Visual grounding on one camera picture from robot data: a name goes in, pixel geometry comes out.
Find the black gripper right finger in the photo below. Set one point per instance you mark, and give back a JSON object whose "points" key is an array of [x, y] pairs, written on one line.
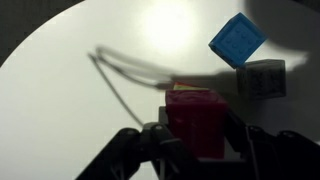
{"points": [[286, 156]]}

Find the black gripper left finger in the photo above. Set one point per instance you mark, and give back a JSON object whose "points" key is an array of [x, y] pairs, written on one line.
{"points": [[133, 146]]}

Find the magenta block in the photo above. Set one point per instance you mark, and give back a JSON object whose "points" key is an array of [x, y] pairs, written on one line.
{"points": [[196, 123]]}

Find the grey block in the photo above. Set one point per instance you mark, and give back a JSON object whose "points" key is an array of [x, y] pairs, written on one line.
{"points": [[261, 80]]}

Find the blue block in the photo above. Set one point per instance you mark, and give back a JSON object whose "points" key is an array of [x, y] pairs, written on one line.
{"points": [[237, 40]]}

